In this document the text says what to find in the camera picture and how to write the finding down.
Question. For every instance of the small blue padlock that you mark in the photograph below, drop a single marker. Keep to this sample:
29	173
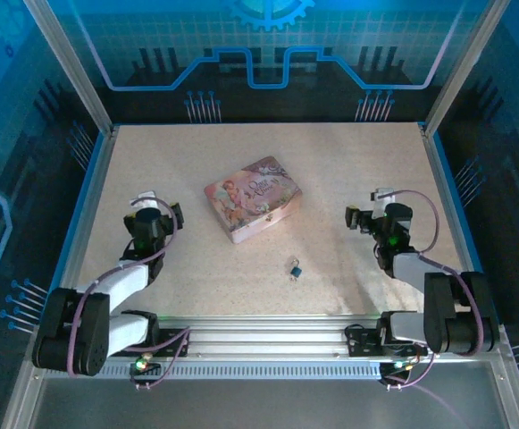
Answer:
295	270

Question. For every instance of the pink illustrated tin box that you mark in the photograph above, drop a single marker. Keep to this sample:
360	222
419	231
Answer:
252	196

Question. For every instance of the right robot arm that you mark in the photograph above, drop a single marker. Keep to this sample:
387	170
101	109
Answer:
413	272

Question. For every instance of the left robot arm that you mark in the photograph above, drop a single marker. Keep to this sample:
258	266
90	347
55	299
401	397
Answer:
120	279

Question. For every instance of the grey metal panel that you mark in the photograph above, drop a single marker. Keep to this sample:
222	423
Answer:
263	402

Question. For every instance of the aluminium side rail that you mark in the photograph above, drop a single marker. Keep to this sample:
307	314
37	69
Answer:
93	192
440	192

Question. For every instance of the aluminium slotted base rail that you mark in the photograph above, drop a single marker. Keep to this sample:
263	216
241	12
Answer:
263	339

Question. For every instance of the aluminium frame post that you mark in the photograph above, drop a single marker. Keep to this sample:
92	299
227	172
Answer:
69	67
460	67

